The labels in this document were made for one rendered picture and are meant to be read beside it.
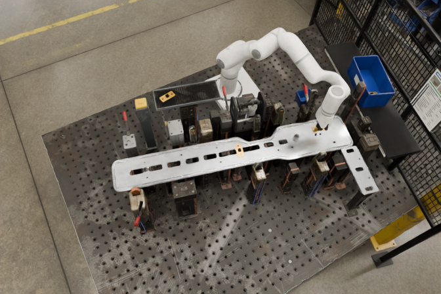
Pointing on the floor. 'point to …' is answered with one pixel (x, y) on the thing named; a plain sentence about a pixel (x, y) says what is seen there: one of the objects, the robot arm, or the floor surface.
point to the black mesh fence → (384, 258)
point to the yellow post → (408, 221)
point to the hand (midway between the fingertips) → (319, 126)
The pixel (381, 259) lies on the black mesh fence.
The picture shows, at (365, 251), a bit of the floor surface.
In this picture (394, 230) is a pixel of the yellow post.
